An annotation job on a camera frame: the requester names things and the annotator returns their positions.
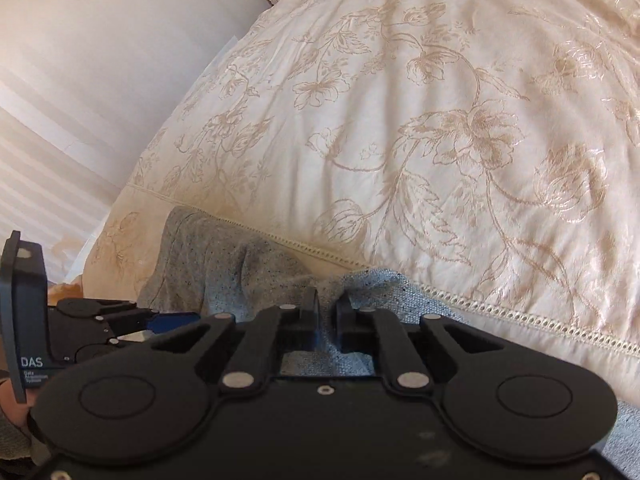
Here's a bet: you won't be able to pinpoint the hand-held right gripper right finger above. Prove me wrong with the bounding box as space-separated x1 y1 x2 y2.
334 293 506 392

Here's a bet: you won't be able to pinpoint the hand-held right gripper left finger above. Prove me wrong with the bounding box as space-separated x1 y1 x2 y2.
150 287 321 394

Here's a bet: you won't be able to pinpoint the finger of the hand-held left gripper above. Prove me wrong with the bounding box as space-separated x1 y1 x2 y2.
107 311 202 344
56 297 151 322

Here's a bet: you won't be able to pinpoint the grey speckled pants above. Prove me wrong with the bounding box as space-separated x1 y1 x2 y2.
137 205 640 480

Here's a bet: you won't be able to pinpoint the person's left hand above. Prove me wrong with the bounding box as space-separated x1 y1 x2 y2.
0 384 34 429

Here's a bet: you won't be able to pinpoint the cream floral bedspread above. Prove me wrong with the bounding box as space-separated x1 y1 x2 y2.
81 0 640 403

